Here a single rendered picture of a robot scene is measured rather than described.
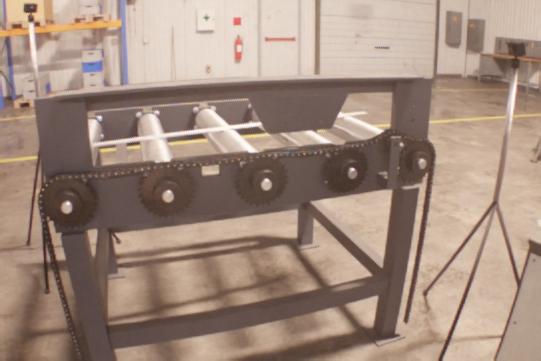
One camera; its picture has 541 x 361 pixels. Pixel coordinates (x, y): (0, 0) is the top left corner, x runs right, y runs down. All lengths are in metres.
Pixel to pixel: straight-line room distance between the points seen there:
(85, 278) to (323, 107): 0.95
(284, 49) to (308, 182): 9.57
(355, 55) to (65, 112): 10.90
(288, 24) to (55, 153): 9.93
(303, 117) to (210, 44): 9.13
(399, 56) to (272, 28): 4.00
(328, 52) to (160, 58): 4.39
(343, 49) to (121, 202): 10.60
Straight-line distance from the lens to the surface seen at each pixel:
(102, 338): 1.55
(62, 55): 10.36
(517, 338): 1.29
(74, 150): 1.26
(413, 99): 1.56
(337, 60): 11.55
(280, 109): 1.32
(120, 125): 2.19
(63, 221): 1.29
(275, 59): 10.83
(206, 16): 10.24
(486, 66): 12.88
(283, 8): 10.89
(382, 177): 1.51
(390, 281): 1.80
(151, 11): 10.26
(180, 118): 2.20
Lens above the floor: 1.32
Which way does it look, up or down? 18 degrees down
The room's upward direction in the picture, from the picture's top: straight up
